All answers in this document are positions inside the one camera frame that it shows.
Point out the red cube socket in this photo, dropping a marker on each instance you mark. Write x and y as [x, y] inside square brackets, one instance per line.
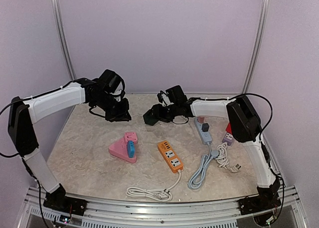
[228, 128]

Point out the pink charger plug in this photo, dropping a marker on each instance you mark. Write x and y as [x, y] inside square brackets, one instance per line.
[201, 119]

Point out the purple power strip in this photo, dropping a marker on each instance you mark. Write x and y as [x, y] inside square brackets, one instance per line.
[228, 138]

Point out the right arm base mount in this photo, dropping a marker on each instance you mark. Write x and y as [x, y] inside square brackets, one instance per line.
[267, 198]

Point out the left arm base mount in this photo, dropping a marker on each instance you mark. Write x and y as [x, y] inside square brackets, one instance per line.
[59, 201]

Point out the pink triangular socket base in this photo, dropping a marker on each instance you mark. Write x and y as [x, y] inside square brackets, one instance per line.
[119, 149]

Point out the aluminium corner post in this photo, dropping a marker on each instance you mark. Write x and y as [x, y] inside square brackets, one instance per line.
[257, 44]
[62, 38]

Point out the right aluminium corner post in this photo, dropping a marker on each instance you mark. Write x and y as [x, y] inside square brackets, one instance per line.
[257, 44]

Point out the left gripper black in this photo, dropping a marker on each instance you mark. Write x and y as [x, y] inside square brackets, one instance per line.
[121, 116]

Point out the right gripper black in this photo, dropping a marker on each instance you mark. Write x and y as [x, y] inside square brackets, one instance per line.
[158, 111]

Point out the aluminium front rail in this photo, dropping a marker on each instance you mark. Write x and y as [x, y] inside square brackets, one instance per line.
[106, 213]

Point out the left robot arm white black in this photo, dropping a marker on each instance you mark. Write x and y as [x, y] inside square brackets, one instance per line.
[106, 92]

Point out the blue plug adapter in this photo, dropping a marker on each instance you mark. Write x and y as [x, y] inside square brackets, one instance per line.
[131, 149]

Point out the pink square plug adapter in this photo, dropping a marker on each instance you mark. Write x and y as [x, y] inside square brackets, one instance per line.
[130, 136]

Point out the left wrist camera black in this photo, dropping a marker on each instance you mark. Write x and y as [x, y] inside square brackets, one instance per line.
[109, 82]

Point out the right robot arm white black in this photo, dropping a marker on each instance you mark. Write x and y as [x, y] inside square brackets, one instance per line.
[245, 127]

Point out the light blue power strip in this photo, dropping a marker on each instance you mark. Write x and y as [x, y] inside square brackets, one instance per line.
[205, 136]

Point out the orange power strip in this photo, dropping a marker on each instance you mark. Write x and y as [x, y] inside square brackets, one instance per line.
[170, 156]

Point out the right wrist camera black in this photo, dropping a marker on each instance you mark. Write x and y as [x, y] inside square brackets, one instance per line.
[173, 95]

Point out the left aluminium corner post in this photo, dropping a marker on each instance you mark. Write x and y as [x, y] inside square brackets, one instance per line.
[62, 38]

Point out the dark grey charger plug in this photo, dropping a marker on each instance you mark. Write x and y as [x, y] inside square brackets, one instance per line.
[205, 127]

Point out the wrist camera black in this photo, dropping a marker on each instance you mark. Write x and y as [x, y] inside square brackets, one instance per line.
[109, 82]
[173, 95]

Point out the dark green cube socket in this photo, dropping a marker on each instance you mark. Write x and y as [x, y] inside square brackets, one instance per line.
[151, 117]

